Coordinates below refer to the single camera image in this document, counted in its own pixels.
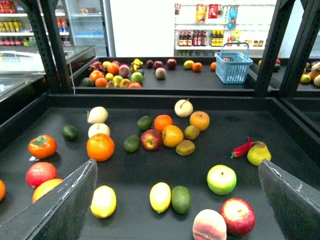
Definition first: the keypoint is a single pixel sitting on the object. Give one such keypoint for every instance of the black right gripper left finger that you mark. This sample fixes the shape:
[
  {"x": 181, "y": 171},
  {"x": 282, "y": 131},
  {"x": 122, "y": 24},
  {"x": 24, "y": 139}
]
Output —
[{"x": 58, "y": 215}]

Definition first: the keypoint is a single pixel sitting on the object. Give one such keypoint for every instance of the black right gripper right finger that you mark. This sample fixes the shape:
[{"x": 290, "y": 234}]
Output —
[{"x": 295, "y": 204}]

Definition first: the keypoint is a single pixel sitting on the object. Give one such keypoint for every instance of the yellow lemon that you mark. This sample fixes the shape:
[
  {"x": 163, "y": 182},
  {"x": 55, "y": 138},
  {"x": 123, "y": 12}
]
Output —
[
  {"x": 160, "y": 197},
  {"x": 104, "y": 202}
]

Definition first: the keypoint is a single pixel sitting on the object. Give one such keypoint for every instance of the black metal shelf rack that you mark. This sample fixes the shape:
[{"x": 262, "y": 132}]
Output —
[{"x": 293, "y": 147}]

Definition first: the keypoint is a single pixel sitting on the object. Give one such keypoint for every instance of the drinks shelf left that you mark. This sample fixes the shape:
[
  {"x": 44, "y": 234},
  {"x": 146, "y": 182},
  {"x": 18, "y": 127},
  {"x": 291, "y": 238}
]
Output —
[{"x": 16, "y": 29}]

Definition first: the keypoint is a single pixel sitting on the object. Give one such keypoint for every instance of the yellow orange mango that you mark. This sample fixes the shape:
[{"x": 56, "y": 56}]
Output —
[{"x": 44, "y": 188}]

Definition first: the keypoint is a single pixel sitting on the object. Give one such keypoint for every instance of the red apple left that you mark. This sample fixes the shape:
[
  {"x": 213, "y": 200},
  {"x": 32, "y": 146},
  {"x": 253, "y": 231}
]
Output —
[{"x": 39, "y": 173}]

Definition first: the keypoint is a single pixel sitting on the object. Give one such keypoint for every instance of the red apple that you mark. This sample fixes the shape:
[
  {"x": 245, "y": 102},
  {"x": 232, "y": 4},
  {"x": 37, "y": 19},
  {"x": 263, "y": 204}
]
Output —
[
  {"x": 151, "y": 140},
  {"x": 239, "y": 216},
  {"x": 39, "y": 173}
]

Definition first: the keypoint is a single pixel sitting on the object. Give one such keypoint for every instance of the red apple front right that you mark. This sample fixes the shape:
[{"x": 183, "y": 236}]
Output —
[{"x": 239, "y": 216}]

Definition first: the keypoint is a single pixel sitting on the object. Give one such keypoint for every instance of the orange at left edge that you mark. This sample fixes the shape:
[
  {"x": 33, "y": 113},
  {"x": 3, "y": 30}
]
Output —
[{"x": 2, "y": 190}]

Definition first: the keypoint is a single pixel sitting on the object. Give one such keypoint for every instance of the yellow green pear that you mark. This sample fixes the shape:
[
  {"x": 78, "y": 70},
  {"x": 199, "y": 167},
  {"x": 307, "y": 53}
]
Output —
[{"x": 257, "y": 153}]

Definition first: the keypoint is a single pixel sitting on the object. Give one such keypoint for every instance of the orange persimmon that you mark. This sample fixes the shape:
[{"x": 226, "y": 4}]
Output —
[{"x": 42, "y": 147}]

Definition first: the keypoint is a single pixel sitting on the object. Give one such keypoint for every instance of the red chili pepper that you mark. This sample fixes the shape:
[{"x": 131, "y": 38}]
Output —
[{"x": 243, "y": 149}]

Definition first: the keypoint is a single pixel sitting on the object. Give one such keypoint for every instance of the large orange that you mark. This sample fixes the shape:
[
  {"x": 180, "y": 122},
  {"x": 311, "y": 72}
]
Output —
[{"x": 100, "y": 147}]

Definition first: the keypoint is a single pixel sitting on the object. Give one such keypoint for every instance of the green apple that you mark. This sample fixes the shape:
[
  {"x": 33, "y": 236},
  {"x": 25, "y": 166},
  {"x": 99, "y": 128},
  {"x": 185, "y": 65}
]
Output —
[{"x": 221, "y": 179}]

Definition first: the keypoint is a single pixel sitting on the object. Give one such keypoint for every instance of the dark green avocado left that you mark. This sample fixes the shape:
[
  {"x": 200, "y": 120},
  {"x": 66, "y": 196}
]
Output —
[{"x": 69, "y": 133}]

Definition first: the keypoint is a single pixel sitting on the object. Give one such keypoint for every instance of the pink peach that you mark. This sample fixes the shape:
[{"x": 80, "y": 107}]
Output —
[{"x": 209, "y": 225}]

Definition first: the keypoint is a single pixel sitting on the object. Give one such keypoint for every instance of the white pear lower left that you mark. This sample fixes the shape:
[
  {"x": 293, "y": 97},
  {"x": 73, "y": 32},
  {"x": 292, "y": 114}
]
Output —
[{"x": 98, "y": 128}]

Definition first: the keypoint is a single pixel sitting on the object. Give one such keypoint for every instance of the green lime middle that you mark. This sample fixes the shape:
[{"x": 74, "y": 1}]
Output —
[{"x": 131, "y": 144}]

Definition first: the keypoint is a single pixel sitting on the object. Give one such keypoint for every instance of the green lime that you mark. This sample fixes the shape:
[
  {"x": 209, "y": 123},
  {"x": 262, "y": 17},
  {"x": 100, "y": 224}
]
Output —
[
  {"x": 131, "y": 144},
  {"x": 144, "y": 123}
]

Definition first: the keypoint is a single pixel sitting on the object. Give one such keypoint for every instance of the white pear upper left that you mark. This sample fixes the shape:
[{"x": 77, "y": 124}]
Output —
[{"x": 97, "y": 115}]

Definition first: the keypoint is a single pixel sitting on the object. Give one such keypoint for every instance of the green avocado front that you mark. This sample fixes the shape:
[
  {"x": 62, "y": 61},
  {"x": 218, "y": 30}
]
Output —
[{"x": 181, "y": 199}]

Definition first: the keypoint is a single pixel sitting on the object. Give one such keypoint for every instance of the red apple middle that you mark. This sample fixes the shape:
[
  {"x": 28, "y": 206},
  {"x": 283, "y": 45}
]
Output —
[{"x": 151, "y": 140}]

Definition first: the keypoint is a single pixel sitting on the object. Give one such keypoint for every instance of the green lime upper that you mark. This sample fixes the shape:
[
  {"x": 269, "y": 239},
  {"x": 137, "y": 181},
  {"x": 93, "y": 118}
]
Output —
[{"x": 144, "y": 123}]

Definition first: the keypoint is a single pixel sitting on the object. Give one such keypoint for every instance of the brown kiwi lower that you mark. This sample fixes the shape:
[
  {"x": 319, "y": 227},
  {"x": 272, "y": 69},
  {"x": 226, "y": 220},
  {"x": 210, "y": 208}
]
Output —
[{"x": 185, "y": 148}]

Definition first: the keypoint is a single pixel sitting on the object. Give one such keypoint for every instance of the brown kiwi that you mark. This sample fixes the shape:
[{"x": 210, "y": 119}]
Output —
[
  {"x": 191, "y": 132},
  {"x": 185, "y": 148}
]

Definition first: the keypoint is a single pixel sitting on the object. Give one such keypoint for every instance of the brown kiwi upper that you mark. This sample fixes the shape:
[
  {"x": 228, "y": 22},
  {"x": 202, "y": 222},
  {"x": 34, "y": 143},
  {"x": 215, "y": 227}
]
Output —
[{"x": 191, "y": 132}]

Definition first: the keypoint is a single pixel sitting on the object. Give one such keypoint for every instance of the yellow orange pear back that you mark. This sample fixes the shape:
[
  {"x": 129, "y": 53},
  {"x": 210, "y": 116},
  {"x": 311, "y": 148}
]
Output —
[{"x": 200, "y": 119}]

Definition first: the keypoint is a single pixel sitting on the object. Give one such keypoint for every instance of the yellow orange fruit centre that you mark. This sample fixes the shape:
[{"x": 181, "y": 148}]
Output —
[{"x": 172, "y": 135}]

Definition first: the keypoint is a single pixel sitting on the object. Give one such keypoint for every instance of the small orange tangerine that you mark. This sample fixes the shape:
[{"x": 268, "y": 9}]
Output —
[{"x": 162, "y": 121}]

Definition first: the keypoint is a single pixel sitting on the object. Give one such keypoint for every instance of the far fruit pile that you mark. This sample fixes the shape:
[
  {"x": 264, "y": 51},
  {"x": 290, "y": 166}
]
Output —
[{"x": 114, "y": 74}]

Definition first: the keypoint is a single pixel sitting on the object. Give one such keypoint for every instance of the white pear with stem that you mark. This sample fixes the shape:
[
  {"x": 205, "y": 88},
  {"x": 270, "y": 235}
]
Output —
[{"x": 183, "y": 108}]

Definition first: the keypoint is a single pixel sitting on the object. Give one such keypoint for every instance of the small blue basket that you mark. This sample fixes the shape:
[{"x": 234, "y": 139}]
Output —
[{"x": 232, "y": 67}]

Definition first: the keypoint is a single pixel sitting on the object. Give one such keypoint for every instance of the white wall product shelf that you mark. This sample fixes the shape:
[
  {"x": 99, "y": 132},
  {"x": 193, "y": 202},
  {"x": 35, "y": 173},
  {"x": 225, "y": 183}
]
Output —
[{"x": 204, "y": 27}]

